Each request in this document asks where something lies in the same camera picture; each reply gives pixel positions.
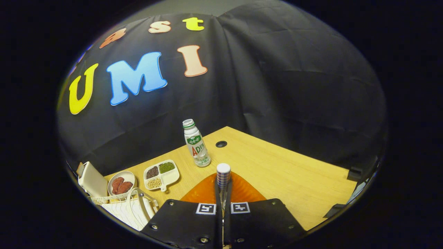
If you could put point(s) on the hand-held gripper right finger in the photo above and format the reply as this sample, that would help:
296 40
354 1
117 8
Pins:
263 221

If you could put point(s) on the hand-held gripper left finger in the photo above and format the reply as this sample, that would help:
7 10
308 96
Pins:
183 221

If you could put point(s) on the small white meat dish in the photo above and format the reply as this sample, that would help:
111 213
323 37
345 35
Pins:
128 176

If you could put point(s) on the white divided snack tray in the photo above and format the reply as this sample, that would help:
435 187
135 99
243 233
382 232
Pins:
170 178

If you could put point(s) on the pile of yellow beans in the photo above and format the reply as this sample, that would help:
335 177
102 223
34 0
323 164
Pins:
154 183

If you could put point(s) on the pile of green beans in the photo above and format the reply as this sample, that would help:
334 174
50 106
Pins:
166 167

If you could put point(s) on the pile of dark beans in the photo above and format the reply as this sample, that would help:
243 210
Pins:
152 172

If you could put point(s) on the reddish brown meat piece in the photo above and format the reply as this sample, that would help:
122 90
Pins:
116 183
125 187

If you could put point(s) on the white green-label drink bottle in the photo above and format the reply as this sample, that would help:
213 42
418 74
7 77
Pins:
198 147

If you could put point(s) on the white toaster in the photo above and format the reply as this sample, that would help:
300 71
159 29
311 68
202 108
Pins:
93 181

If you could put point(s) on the brown toast slice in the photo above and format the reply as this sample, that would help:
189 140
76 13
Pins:
80 169

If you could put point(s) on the black backdrop cloth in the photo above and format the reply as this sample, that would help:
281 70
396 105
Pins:
277 86

